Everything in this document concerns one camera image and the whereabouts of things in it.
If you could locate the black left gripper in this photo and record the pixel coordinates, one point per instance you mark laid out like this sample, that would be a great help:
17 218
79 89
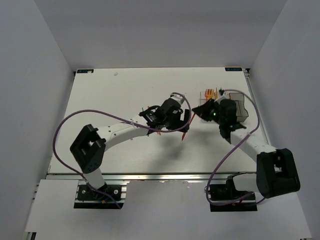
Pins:
178 122

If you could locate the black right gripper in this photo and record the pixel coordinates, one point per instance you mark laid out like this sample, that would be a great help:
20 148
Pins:
203 110

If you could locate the red-orange plastic fork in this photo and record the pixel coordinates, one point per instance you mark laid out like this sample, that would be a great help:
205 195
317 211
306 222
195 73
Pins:
207 94

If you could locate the yellow plastic fork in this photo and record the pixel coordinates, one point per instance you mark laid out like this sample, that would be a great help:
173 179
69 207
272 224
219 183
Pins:
214 93

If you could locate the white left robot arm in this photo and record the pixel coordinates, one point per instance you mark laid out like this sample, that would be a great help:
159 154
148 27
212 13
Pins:
89 146

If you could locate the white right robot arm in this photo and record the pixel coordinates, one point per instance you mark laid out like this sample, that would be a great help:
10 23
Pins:
276 173

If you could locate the clear plastic container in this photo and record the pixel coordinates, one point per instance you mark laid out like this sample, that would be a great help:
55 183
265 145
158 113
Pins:
203 97

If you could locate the grey translucent plastic container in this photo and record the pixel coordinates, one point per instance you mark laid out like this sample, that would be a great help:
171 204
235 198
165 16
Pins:
241 112

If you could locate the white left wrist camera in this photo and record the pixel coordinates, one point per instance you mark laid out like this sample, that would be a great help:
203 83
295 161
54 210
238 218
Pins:
178 98

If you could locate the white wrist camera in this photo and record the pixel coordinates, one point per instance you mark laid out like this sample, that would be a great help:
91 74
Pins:
222 95
178 98

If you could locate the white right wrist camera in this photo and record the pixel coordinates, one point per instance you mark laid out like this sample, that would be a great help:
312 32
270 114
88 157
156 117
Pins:
222 95

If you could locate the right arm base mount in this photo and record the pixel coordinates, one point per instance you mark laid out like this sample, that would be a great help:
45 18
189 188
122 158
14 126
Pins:
221 193

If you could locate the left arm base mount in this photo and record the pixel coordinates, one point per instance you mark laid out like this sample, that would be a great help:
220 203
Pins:
110 196

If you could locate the aluminium table front rail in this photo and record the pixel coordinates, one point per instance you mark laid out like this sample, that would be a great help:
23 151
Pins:
135 176

